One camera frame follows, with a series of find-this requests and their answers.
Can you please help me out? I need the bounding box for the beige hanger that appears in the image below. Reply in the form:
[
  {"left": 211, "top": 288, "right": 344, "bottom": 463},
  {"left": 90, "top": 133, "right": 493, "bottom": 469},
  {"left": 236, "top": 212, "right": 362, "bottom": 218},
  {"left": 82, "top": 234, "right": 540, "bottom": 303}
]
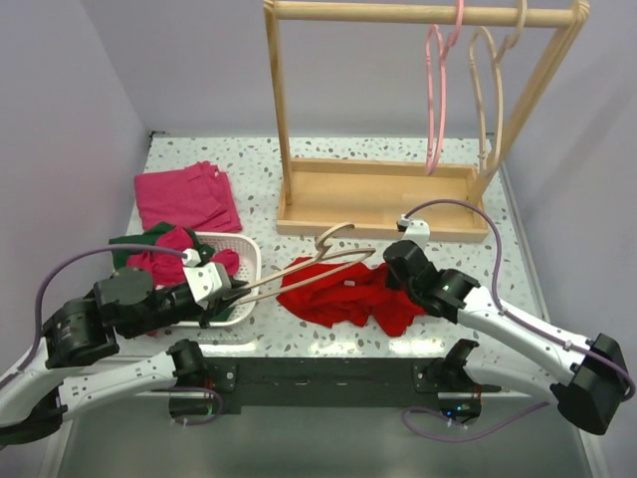
[
  {"left": 238, "top": 222, "right": 377, "bottom": 305},
  {"left": 468, "top": 0, "right": 528, "bottom": 180}
]

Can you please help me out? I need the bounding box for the wooden clothes rack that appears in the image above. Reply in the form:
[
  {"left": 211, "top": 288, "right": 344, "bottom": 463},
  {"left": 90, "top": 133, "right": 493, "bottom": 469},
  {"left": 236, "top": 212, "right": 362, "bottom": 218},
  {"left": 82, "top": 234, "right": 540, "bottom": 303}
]
[{"left": 263, "top": 1, "right": 590, "bottom": 242}]

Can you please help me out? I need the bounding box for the dark green t shirt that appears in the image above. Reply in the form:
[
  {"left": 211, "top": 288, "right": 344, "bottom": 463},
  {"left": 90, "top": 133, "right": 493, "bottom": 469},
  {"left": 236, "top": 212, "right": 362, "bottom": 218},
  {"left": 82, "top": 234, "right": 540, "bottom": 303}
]
[{"left": 107, "top": 222, "right": 239, "bottom": 323}]

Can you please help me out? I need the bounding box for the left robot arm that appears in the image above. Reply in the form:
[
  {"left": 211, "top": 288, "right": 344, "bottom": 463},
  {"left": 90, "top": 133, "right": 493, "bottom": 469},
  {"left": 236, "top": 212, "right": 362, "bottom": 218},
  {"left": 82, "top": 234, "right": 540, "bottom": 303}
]
[{"left": 1, "top": 264, "right": 249, "bottom": 446}]

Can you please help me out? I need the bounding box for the white perforated plastic basket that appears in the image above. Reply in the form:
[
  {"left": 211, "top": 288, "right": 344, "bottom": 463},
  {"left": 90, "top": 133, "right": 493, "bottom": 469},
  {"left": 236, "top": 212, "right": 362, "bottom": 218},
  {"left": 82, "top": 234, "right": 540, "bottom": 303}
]
[{"left": 176, "top": 232, "right": 262, "bottom": 329}]

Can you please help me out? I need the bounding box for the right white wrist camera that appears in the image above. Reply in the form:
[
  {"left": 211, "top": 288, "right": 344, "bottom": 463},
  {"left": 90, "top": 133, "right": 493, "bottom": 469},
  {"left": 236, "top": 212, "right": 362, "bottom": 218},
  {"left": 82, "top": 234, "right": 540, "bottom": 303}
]
[{"left": 397, "top": 215, "right": 431, "bottom": 250}]

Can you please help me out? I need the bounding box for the red t shirt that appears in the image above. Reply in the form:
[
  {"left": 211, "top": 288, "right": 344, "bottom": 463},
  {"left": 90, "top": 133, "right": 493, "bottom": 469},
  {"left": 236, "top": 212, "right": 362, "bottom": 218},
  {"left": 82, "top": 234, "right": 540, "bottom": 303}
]
[{"left": 277, "top": 263, "right": 426, "bottom": 338}]

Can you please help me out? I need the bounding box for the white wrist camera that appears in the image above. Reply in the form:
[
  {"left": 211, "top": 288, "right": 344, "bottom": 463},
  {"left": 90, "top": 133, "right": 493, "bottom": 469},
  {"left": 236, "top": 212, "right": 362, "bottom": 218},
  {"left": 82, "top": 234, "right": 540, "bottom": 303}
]
[
  {"left": 397, "top": 215, "right": 431, "bottom": 250},
  {"left": 182, "top": 249, "right": 229, "bottom": 308}
]

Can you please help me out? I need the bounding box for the folded pink t shirt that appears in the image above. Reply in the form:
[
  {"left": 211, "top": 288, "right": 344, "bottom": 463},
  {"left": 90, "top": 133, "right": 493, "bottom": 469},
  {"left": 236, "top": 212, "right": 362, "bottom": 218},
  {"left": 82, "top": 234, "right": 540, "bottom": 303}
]
[{"left": 134, "top": 161, "right": 243, "bottom": 233}]

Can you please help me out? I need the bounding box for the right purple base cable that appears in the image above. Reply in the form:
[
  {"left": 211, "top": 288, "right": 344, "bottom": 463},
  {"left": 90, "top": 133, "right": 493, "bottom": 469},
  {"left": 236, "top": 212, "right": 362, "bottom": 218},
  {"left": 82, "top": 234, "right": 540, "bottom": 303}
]
[{"left": 401, "top": 400, "right": 551, "bottom": 444}]

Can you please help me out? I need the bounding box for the pink hanger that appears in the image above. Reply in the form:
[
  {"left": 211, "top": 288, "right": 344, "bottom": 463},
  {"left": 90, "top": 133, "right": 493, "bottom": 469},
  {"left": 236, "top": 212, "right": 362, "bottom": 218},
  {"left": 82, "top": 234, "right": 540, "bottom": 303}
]
[{"left": 425, "top": 0, "right": 465, "bottom": 175}]

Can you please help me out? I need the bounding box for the crumpled magenta t shirt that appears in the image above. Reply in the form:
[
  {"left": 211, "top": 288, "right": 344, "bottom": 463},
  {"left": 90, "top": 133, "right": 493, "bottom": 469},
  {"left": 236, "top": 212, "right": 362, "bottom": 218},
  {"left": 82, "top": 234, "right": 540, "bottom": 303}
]
[{"left": 125, "top": 225, "right": 241, "bottom": 340}]

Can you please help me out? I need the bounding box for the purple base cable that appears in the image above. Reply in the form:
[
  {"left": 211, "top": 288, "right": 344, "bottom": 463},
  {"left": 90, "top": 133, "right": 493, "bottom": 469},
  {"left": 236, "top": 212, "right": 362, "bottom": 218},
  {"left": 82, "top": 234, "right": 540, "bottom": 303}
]
[
  {"left": 401, "top": 400, "right": 551, "bottom": 444},
  {"left": 171, "top": 379, "right": 230, "bottom": 427}
]

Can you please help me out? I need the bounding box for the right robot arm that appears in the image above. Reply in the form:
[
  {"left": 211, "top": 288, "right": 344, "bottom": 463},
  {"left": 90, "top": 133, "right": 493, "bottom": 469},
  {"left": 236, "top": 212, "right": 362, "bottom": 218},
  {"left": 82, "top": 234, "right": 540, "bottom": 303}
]
[{"left": 383, "top": 240, "right": 631, "bottom": 435}]

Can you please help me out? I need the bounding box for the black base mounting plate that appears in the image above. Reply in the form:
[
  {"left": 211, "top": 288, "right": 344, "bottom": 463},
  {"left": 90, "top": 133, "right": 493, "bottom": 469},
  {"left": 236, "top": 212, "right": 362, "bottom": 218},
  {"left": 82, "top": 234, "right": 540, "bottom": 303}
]
[{"left": 148, "top": 356, "right": 502, "bottom": 416}]

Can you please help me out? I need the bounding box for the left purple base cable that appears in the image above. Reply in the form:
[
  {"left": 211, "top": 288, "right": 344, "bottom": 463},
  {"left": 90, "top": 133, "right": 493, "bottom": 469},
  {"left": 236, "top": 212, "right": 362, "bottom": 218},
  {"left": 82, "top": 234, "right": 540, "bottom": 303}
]
[{"left": 171, "top": 379, "right": 230, "bottom": 427}]

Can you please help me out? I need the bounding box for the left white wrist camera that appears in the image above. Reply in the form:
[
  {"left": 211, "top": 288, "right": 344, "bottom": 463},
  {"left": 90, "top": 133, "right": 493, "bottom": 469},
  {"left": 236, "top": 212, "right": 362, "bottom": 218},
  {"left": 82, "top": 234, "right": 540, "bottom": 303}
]
[{"left": 182, "top": 249, "right": 229, "bottom": 308}]

